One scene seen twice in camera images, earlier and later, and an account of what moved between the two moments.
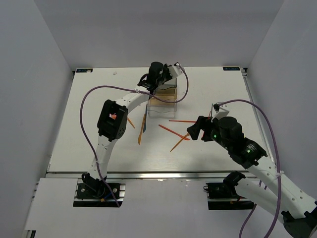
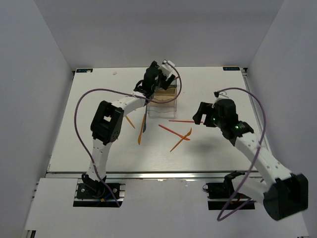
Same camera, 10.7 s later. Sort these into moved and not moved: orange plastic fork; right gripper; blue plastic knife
Moved: right gripper
Not moved: orange plastic fork; blue plastic knife
